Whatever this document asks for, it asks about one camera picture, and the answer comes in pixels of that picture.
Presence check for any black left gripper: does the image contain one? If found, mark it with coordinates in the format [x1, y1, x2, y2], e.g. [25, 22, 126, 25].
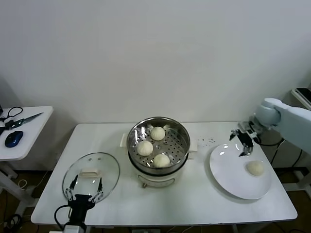
[64, 176, 105, 226]

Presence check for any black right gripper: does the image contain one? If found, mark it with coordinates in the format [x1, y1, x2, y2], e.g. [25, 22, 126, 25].
[229, 129, 255, 157]

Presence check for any round glass pot lid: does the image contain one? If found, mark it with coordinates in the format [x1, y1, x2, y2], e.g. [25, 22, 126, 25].
[62, 152, 121, 207]

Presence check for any white steamed baozi bun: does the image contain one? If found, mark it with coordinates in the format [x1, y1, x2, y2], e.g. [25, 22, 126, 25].
[245, 160, 265, 177]
[153, 153, 171, 168]
[137, 140, 154, 156]
[150, 126, 166, 141]

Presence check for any stainless steel steamer basket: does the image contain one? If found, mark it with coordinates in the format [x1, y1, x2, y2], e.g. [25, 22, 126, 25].
[127, 117, 191, 170]

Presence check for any round white plate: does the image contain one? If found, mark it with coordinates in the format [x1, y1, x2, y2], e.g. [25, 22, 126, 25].
[209, 143, 272, 200]

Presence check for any white slanted pole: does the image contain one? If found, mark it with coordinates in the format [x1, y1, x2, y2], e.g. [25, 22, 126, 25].
[271, 139, 285, 156]

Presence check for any white side table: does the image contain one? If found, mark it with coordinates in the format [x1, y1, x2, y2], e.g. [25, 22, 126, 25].
[0, 105, 54, 216]

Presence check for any white electric cooking pot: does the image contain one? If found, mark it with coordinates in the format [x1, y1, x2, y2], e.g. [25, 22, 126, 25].
[120, 133, 199, 189]

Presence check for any white shelf board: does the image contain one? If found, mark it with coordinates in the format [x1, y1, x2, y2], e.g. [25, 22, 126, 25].
[291, 88, 311, 111]

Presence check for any black flat device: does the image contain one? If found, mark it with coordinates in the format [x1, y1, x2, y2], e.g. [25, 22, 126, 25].
[296, 88, 311, 104]

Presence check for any blue computer mouse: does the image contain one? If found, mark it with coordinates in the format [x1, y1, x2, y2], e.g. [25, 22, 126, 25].
[5, 130, 25, 148]

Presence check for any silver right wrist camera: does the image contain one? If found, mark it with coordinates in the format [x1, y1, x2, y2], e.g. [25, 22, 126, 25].
[238, 121, 262, 136]

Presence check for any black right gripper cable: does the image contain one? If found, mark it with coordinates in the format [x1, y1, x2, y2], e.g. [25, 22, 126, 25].
[255, 132, 284, 147]

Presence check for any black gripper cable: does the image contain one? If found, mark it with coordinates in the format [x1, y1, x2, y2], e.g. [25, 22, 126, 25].
[53, 205, 71, 231]
[255, 132, 284, 147]

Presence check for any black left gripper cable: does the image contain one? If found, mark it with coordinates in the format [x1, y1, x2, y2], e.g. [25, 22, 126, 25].
[53, 205, 71, 231]

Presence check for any black hanging cable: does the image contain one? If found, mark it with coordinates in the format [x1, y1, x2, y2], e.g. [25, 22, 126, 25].
[271, 139, 304, 170]

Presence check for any black cable loop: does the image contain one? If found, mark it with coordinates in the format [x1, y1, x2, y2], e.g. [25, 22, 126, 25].
[0, 106, 24, 122]

